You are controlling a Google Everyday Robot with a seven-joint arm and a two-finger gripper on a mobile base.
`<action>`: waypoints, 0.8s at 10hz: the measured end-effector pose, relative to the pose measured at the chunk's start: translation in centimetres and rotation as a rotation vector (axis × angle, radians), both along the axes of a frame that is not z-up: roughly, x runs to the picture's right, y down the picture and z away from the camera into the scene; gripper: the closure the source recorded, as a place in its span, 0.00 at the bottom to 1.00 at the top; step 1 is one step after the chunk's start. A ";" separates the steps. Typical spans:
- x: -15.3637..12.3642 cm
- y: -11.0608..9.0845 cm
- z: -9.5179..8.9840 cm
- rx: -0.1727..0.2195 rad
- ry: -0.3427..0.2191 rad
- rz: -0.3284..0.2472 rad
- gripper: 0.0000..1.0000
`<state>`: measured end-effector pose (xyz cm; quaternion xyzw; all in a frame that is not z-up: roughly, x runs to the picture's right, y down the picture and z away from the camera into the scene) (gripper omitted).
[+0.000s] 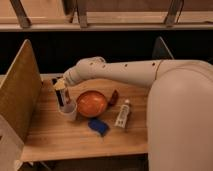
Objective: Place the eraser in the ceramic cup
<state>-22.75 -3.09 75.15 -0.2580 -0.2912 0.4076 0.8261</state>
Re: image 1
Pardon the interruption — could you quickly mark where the wooden shelf rail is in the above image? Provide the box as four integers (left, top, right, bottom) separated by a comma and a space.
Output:
0, 0, 213, 31

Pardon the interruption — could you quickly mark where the white tube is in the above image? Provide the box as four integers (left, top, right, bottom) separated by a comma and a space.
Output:
115, 99, 130, 128

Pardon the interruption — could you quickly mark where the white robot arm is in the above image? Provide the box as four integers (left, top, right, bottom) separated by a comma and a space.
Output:
55, 57, 213, 171

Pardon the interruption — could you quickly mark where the wooden side panel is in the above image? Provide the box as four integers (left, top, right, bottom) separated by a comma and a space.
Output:
0, 39, 42, 141

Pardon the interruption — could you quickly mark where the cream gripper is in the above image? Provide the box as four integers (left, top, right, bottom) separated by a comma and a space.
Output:
53, 78, 66, 107

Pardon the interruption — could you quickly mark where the white ceramic cup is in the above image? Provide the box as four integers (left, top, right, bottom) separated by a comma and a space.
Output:
59, 101, 77, 122

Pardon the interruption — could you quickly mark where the blue cloth piece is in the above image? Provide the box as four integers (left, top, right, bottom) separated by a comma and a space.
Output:
88, 118, 109, 136

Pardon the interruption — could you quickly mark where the orange bowl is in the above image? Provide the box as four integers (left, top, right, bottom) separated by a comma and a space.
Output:
77, 90, 108, 118

